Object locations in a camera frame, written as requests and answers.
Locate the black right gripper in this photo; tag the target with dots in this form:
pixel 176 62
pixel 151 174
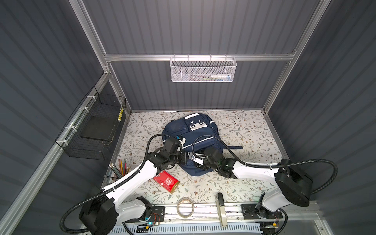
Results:
pixel 204 161

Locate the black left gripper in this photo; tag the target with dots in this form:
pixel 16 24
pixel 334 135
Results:
pixel 182 158

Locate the red gold tin box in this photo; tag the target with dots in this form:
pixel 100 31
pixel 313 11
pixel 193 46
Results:
pixel 167 181

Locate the navy blue backpack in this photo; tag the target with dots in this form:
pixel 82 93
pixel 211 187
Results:
pixel 196 133

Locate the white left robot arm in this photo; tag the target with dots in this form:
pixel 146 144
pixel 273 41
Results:
pixel 101 210

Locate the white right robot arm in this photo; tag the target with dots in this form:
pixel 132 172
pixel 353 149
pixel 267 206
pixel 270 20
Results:
pixel 293 185

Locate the black beige box cutter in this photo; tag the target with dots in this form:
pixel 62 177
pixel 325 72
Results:
pixel 221 210

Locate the floral table mat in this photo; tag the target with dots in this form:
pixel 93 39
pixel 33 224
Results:
pixel 245 128

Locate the clear tape roll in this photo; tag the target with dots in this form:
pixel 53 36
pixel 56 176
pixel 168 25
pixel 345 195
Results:
pixel 185 208

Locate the colored pencils in cup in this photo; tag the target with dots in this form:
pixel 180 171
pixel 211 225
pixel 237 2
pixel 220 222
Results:
pixel 119 168

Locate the yellow tag on black basket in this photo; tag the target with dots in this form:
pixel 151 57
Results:
pixel 120 115

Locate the markers in white basket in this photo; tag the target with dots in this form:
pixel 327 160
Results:
pixel 210 77

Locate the white wire mesh basket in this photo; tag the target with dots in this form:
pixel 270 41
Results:
pixel 182 66

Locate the black wire mesh basket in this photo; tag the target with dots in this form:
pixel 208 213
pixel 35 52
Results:
pixel 95 129

